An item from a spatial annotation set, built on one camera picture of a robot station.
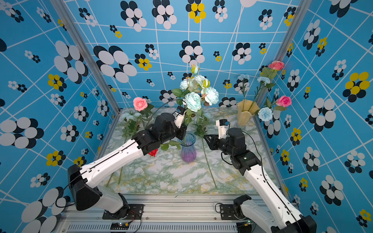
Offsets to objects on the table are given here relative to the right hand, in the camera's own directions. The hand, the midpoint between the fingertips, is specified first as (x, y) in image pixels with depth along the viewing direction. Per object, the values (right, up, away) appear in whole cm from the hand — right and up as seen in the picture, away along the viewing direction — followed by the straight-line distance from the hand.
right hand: (207, 135), depth 73 cm
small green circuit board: (-44, -46, -1) cm, 64 cm away
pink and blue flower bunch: (+29, +11, -1) cm, 32 cm away
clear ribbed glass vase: (-38, +8, +26) cm, 47 cm away
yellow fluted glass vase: (+29, +16, +25) cm, 42 cm away
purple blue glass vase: (-10, -13, +20) cm, 26 cm away
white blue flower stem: (-1, +3, +33) cm, 33 cm away
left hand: (-9, +7, -1) cm, 11 cm away
